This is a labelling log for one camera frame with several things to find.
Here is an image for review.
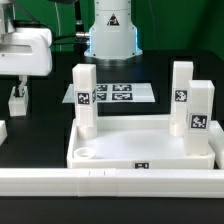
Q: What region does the white desk top tray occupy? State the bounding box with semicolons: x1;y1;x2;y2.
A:
67;115;215;169

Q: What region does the white fence bar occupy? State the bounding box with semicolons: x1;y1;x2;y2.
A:
0;168;224;198
209;121;224;170

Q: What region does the white front fence bar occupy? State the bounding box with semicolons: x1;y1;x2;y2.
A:
0;168;224;198

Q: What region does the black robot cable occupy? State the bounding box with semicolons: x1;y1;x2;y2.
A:
49;0;91;51

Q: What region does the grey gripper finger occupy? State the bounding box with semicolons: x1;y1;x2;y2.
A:
15;75;28;97

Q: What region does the white marker base plate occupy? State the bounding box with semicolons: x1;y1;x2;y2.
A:
62;83;155;105

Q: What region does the white left fence block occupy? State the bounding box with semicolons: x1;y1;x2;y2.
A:
0;120;7;146

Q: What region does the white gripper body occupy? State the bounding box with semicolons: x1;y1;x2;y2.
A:
0;28;52;76

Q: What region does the white right fence bar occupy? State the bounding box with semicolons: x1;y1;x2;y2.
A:
209;121;224;170

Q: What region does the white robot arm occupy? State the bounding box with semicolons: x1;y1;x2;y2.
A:
0;0;142;97

